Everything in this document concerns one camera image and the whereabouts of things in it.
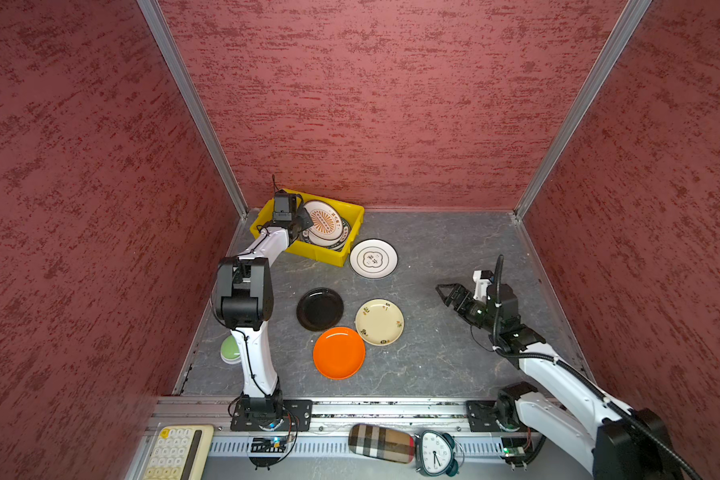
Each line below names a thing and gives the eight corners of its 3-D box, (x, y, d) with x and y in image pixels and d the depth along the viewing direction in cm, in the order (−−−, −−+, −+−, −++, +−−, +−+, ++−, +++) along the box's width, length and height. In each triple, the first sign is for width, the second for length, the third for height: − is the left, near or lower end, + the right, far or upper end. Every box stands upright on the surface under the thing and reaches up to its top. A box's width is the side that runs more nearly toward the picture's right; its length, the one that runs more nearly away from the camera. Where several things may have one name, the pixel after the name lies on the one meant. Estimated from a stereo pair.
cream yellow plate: (353, 346, 88) (353, 343, 86) (355, 301, 98) (355, 298, 96) (405, 346, 88) (406, 344, 86) (402, 301, 98) (402, 298, 96)
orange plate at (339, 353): (311, 379, 82) (310, 377, 80) (317, 329, 91) (316, 326, 90) (365, 379, 82) (365, 377, 80) (365, 329, 91) (365, 326, 90)
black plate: (295, 331, 91) (293, 326, 88) (302, 292, 99) (300, 287, 97) (342, 331, 91) (341, 326, 88) (344, 292, 100) (343, 287, 97)
